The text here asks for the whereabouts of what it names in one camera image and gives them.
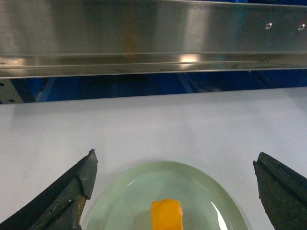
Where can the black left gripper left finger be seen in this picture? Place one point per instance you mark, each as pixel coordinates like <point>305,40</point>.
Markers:
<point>60,206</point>

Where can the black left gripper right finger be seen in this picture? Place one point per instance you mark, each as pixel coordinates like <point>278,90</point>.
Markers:
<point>283,193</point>

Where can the yellow toy building block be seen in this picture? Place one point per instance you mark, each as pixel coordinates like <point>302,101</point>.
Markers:
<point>166,214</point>

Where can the pale green glass plate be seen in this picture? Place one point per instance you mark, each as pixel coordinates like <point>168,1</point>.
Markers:
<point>126,203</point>

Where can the blue bin below rail left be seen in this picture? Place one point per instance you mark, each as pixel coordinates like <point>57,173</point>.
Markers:
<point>94,87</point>

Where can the stainless steel shelf rail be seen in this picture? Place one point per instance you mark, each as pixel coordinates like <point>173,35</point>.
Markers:
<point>58,38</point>

